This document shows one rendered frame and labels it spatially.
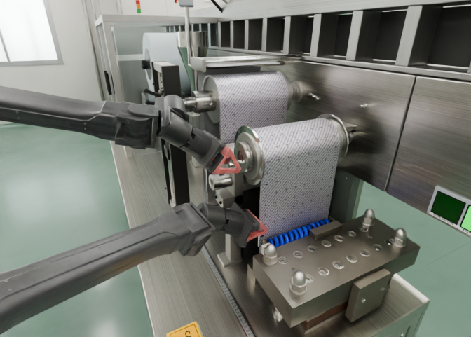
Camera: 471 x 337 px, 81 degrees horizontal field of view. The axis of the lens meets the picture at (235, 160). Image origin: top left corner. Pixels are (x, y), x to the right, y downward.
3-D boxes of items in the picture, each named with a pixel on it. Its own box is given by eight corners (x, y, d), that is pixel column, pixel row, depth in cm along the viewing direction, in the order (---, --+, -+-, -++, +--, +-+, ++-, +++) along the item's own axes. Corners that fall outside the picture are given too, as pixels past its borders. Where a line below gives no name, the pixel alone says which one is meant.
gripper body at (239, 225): (246, 249, 64) (220, 244, 60) (228, 224, 73) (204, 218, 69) (259, 225, 63) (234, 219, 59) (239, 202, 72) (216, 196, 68)
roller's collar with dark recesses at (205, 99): (190, 110, 87) (189, 90, 84) (209, 108, 89) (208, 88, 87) (198, 115, 82) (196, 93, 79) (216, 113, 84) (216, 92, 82)
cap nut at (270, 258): (259, 257, 67) (260, 242, 66) (272, 252, 69) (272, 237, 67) (267, 267, 64) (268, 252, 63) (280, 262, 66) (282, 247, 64)
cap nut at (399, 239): (386, 240, 73) (390, 226, 71) (396, 236, 74) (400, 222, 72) (399, 249, 70) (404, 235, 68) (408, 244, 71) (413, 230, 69)
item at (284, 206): (257, 246, 74) (260, 185, 66) (326, 221, 83) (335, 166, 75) (258, 247, 73) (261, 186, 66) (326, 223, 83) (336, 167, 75)
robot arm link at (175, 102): (125, 148, 57) (127, 112, 51) (130, 117, 65) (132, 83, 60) (184, 153, 60) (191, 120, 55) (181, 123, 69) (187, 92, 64)
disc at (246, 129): (232, 164, 78) (236, 115, 70) (233, 164, 78) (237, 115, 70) (258, 197, 67) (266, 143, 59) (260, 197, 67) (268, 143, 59)
